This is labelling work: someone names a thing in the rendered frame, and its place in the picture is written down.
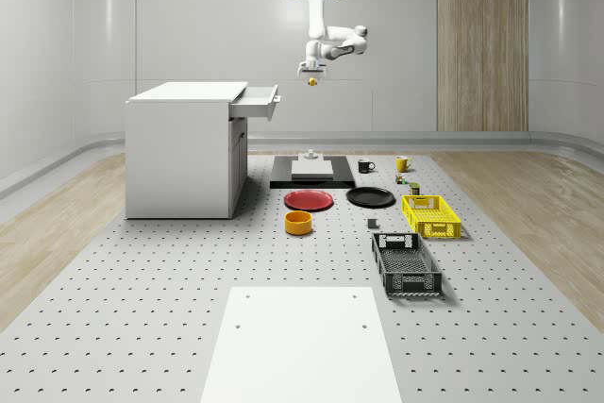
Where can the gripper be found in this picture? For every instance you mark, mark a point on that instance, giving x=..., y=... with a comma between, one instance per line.
x=312, y=69

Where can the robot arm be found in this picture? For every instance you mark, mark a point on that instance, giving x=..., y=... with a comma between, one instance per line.
x=315, y=16

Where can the white drawer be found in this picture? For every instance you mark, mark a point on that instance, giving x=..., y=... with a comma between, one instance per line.
x=255, y=101

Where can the black stove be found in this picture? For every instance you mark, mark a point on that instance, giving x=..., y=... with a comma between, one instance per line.
x=342, y=172

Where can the black mug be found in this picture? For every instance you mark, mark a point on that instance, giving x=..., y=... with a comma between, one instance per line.
x=364, y=166

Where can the red plate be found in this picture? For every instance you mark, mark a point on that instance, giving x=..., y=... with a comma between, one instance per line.
x=308, y=199

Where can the yellow mug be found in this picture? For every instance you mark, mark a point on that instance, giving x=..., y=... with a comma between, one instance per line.
x=402, y=163

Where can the black plate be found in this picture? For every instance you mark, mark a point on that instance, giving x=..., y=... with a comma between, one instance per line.
x=370, y=196

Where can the puzzle cube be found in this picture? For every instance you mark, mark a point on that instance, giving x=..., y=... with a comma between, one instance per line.
x=401, y=180

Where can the white cabinet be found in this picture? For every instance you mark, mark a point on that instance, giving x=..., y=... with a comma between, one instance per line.
x=179, y=153

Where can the yellow bowl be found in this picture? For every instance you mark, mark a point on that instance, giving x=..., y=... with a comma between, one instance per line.
x=298, y=226

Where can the flat-sided can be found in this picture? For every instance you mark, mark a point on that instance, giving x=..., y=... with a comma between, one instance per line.
x=414, y=189

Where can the grey cube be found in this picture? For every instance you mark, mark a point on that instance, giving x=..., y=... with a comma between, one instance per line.
x=373, y=223

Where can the yellow basket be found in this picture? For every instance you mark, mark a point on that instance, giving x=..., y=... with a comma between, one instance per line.
x=431, y=226

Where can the dark grey basket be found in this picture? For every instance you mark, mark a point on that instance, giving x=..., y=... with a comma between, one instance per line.
x=407, y=280

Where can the white board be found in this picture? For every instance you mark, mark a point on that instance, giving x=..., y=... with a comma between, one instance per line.
x=302, y=351

